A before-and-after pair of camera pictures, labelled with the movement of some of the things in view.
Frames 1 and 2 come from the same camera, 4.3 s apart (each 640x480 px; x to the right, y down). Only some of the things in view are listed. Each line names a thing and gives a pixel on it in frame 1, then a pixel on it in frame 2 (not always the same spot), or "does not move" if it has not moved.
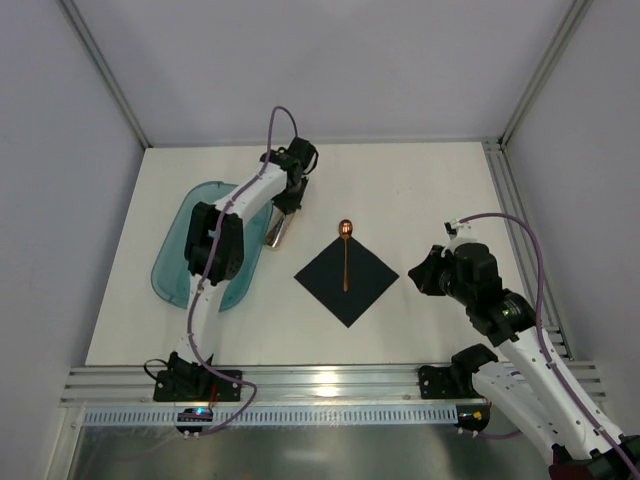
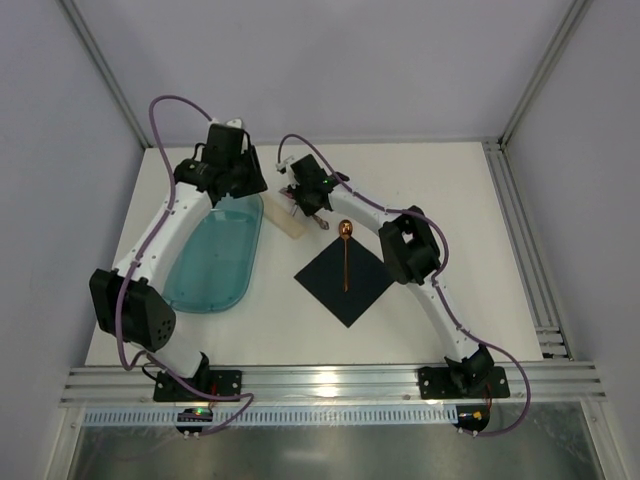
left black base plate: x=195 y=386 does not move
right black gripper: x=427 y=272 to x=304 y=201
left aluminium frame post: x=77 y=19 does not move
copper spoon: x=345 y=229 does not move
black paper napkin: x=367 y=279 does not move
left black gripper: x=288 y=201 to x=248 y=176
